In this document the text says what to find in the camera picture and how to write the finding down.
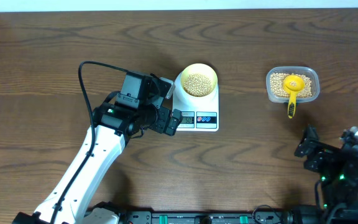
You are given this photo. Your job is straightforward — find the yellow measuring scoop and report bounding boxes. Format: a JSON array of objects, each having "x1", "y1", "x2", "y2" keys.
[{"x1": 283, "y1": 75, "x2": 305, "y2": 119}]

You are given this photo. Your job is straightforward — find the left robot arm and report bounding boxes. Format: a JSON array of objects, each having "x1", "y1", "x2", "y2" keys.
[{"x1": 13, "y1": 72, "x2": 182, "y2": 223}]

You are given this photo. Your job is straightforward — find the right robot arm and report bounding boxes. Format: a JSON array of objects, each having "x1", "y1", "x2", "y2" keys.
[{"x1": 282, "y1": 125, "x2": 358, "y2": 223}]

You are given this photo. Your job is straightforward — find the white kitchen scale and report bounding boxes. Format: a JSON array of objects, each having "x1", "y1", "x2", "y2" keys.
[{"x1": 173, "y1": 72, "x2": 219, "y2": 132}]

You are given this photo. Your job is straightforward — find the soybeans in bowl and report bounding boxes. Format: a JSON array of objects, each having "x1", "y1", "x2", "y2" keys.
[{"x1": 183, "y1": 73, "x2": 213, "y2": 97}]

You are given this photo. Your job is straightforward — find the yellow bowl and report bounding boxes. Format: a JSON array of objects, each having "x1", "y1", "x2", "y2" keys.
[{"x1": 180, "y1": 63, "x2": 218, "y2": 97}]

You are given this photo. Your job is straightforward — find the clear plastic container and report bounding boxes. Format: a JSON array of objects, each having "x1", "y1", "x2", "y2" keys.
[{"x1": 266, "y1": 66, "x2": 320, "y2": 103}]

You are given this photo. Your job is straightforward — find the soybeans in container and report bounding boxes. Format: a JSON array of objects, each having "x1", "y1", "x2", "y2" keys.
[{"x1": 270, "y1": 73, "x2": 313, "y2": 98}]

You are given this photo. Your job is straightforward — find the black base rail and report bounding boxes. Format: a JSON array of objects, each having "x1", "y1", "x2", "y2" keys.
[{"x1": 82, "y1": 202, "x2": 295, "y2": 224}]

